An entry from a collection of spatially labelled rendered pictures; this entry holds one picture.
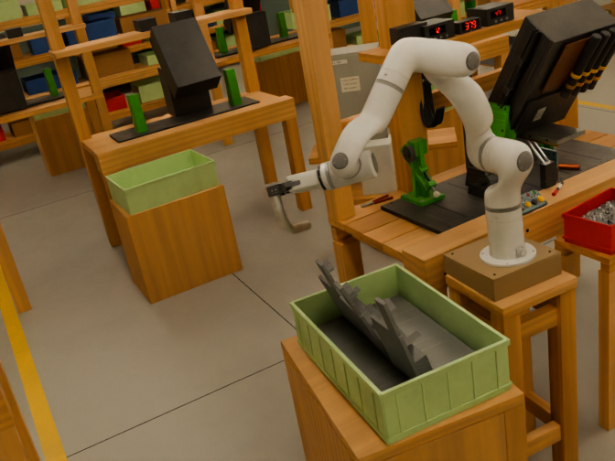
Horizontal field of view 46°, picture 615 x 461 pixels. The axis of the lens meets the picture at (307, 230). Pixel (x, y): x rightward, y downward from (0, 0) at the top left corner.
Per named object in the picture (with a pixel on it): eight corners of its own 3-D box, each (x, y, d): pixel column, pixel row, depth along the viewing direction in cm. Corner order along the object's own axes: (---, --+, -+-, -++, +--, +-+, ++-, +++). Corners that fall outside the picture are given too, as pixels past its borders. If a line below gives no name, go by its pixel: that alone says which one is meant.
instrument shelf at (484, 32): (552, 18, 327) (552, 10, 325) (393, 67, 291) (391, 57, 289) (512, 17, 347) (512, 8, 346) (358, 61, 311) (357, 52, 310)
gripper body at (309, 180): (328, 166, 217) (294, 175, 221) (318, 163, 208) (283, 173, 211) (334, 189, 217) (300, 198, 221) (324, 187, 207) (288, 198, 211)
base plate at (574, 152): (631, 155, 327) (631, 151, 326) (442, 236, 283) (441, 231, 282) (558, 139, 361) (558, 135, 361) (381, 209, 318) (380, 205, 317)
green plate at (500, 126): (515, 155, 303) (523, 105, 297) (501, 156, 299) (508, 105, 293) (496, 150, 313) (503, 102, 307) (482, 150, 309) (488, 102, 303)
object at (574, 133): (585, 136, 295) (585, 129, 294) (557, 147, 289) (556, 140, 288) (515, 122, 328) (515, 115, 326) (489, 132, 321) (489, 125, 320)
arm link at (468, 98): (504, 184, 233) (470, 175, 247) (528, 159, 236) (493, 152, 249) (436, 58, 209) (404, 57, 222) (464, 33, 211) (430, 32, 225)
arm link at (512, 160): (503, 196, 250) (498, 130, 241) (544, 208, 234) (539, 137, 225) (477, 207, 245) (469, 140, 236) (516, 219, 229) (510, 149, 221)
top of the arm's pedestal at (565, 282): (577, 286, 246) (577, 276, 244) (502, 319, 235) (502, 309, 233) (515, 256, 273) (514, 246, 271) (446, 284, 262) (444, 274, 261)
